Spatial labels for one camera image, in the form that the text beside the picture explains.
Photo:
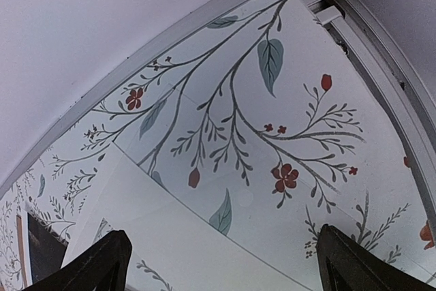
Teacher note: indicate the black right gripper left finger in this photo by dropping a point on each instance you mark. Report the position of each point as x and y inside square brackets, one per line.
[103, 266]

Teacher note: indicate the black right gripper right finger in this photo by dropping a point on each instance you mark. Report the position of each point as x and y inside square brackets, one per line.
[345, 265]

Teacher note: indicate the cat photo white border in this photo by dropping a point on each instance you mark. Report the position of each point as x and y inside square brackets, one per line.
[174, 241]

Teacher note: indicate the clear acrylic sheet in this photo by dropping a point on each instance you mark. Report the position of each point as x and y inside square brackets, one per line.
[269, 165]

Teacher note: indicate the light wooden picture frame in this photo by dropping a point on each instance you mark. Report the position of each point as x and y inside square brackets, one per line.
[21, 250]

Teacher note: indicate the floral patterned table cover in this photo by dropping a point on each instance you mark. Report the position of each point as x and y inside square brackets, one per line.
[271, 36]

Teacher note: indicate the right aluminium corner post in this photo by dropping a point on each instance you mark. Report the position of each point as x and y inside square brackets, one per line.
[395, 84]

